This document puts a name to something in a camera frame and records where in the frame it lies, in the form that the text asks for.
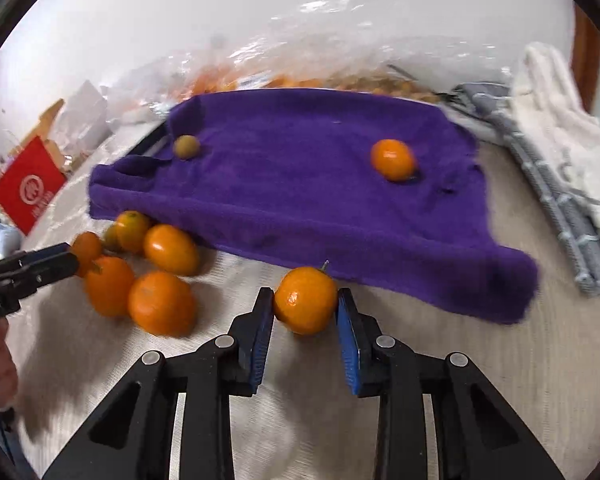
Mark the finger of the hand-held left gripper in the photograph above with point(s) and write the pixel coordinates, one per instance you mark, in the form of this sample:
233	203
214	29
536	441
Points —
45	272
40	254

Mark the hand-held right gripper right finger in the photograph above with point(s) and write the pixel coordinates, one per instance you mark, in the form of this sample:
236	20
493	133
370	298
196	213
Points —
350	355

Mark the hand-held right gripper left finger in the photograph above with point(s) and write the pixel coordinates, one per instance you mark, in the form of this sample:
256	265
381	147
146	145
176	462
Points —
262	345

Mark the orange mandarin with stem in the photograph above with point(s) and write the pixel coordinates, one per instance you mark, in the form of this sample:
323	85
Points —
305	300

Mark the small greenish mandarin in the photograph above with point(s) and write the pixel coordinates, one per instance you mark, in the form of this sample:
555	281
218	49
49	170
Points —
186	146
111	238

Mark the large orange mandarin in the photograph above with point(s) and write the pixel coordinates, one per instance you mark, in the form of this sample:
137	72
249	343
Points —
171	249
162	302

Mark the person's left hand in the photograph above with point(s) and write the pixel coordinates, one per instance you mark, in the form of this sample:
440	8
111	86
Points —
1	360

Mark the red box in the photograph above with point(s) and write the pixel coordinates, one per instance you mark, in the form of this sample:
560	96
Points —
30	190

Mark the cardboard box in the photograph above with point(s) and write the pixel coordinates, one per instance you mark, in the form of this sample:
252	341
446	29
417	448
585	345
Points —
50	112

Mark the white paper box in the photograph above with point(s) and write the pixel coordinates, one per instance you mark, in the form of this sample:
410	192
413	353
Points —
85	110

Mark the purple towel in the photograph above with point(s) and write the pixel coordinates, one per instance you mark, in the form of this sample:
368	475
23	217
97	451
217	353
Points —
305	200

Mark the grey striped cloth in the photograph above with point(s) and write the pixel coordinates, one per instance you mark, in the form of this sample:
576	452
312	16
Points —
545	180

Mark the pile of bagged mandarins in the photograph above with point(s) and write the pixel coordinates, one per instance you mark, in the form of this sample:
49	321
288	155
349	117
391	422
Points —
285	81

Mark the clear plastic bag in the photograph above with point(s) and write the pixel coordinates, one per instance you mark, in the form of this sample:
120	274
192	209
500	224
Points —
280	55

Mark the white towel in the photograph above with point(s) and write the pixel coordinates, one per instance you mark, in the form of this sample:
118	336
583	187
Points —
555	125

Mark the brown wooden door frame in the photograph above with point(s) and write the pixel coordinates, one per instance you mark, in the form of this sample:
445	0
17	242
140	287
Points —
587	55

